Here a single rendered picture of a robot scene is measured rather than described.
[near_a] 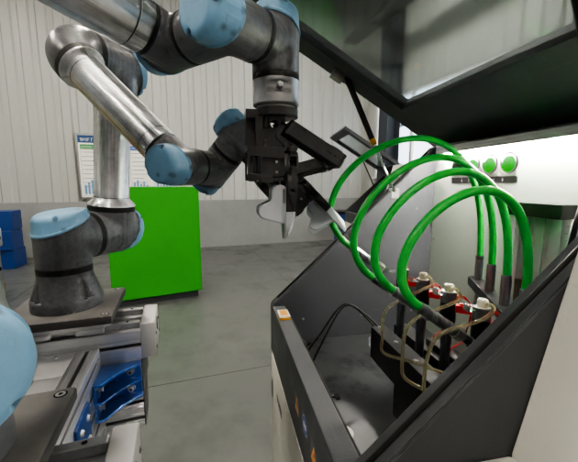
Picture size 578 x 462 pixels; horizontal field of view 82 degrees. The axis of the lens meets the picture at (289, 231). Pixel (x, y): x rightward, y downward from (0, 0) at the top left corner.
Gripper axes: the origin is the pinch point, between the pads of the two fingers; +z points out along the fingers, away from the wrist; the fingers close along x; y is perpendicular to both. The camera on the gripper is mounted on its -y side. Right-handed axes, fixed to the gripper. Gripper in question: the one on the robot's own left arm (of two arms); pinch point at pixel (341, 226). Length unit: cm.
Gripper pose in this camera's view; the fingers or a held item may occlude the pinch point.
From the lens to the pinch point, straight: 71.8
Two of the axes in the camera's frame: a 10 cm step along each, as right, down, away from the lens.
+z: 6.8, 7.3, -0.8
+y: -7.3, 6.8, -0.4
